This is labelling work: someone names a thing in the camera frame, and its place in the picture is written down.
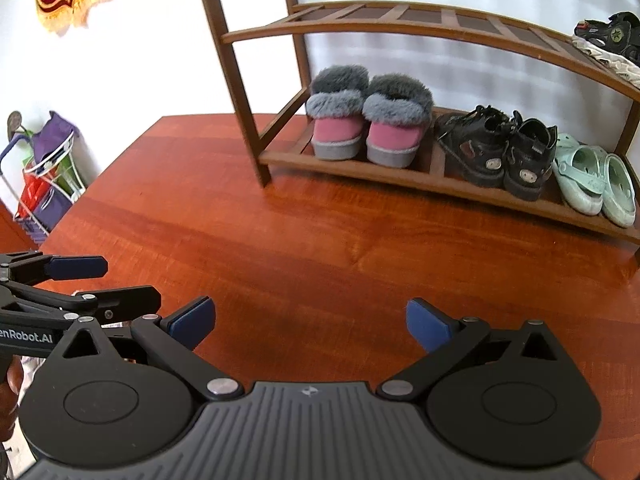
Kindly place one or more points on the person's left hand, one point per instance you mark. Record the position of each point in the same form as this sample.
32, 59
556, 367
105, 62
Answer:
10, 405

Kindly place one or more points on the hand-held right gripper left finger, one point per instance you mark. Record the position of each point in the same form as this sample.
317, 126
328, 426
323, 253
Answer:
195, 320

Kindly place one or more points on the plain pink fur boot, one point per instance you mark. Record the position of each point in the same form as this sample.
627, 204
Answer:
337, 127

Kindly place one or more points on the purple cloth bag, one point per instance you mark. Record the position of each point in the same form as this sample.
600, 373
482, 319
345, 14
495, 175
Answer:
55, 135

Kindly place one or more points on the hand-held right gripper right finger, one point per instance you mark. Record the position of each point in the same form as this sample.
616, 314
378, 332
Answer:
430, 322

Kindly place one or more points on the wooden shoe rack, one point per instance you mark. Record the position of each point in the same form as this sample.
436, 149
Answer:
230, 60

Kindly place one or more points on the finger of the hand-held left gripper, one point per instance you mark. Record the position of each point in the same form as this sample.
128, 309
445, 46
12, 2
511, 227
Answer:
125, 300
80, 266

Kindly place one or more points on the black sport sandal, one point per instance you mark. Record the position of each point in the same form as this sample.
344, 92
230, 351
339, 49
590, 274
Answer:
610, 35

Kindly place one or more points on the black lace-up shoe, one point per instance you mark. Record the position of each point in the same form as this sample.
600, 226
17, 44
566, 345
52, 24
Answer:
480, 145
532, 165

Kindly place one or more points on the pink fur boot yellow emblem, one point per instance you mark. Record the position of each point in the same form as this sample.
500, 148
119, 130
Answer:
395, 135

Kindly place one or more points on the pale green clog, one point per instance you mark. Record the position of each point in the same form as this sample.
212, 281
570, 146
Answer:
620, 195
582, 180

